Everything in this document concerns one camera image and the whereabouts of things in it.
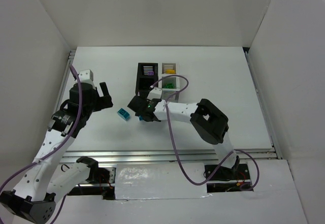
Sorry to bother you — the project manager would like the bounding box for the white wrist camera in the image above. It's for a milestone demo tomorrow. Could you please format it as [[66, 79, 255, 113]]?
[[147, 87, 163, 100], [78, 69, 93, 83]]

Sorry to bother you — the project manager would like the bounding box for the white tape covered plate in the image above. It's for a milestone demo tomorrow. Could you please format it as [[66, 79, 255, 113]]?
[[115, 163, 208, 200]]

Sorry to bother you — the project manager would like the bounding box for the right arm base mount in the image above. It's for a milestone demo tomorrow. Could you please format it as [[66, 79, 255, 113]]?
[[206, 164, 252, 193]]

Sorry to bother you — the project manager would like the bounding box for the purple cable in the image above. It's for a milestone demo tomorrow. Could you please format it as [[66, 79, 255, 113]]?
[[150, 75, 260, 191], [0, 65, 83, 223]]

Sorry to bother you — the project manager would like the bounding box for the yellow lego brick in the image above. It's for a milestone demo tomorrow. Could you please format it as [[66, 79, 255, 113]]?
[[166, 69, 176, 74]]

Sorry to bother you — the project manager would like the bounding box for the dark green printed lego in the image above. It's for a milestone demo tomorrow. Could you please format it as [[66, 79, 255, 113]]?
[[162, 83, 175, 89]]

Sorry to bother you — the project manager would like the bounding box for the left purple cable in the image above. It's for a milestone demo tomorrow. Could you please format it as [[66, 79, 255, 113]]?
[[0, 65, 83, 223]]

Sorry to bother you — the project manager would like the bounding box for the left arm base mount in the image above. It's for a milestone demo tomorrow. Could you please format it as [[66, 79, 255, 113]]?
[[68, 167, 116, 200]]

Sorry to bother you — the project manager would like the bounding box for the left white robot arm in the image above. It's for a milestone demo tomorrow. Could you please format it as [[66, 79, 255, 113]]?
[[1, 82, 113, 223]]

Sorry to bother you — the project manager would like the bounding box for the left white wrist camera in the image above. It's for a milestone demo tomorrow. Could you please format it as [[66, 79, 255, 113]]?
[[78, 69, 93, 83]]

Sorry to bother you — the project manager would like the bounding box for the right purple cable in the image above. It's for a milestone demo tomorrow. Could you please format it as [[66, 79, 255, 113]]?
[[150, 75, 260, 191]]

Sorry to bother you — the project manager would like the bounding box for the black slotted container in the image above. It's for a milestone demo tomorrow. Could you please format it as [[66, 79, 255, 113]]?
[[135, 62, 158, 98]]

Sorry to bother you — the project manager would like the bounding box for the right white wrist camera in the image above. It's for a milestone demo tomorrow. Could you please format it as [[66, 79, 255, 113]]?
[[147, 87, 163, 100]]

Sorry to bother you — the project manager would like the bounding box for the white slotted container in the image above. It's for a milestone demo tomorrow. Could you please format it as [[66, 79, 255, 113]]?
[[158, 62, 180, 100]]

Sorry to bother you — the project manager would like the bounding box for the teal curved lego brick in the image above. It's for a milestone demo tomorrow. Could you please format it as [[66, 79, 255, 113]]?
[[117, 108, 130, 121]]

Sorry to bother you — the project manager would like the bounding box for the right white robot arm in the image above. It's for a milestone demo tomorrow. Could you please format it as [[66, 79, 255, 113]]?
[[127, 95, 240, 172]]

